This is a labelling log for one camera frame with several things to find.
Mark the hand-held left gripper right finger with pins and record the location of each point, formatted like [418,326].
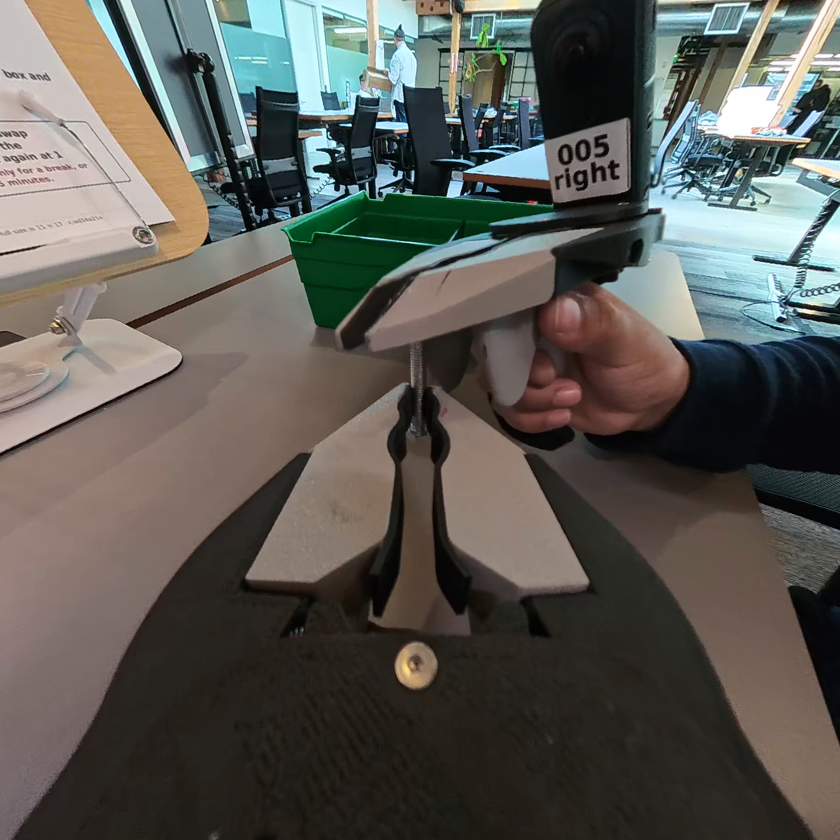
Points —
[505,518]

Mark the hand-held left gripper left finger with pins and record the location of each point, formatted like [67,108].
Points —
[328,512]

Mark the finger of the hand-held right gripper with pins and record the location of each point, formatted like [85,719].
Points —
[472,295]
[446,254]

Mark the silver hex bolt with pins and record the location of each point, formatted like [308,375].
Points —
[418,374]

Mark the green plastic bin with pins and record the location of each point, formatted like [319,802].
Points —
[328,275]

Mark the person's right forearm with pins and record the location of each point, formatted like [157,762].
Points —
[761,400]

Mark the person's right hand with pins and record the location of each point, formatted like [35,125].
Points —
[623,367]

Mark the wood-edged white desk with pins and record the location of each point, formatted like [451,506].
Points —
[505,167]

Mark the hanging green plant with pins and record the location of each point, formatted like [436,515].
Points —
[485,33]

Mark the black high-back office chair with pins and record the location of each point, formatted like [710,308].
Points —
[426,131]

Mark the white air vent grille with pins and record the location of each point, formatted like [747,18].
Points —
[727,18]

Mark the wooden standing desk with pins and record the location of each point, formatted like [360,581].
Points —
[820,167]

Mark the black mesh office chair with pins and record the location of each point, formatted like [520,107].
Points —
[800,489]

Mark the person's body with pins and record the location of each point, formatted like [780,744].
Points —
[820,656]

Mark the white backing panel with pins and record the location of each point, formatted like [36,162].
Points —
[79,262]

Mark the paper instruction sheet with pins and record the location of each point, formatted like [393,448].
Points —
[65,164]

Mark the grey panel white frame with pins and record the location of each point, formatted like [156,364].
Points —
[187,23]

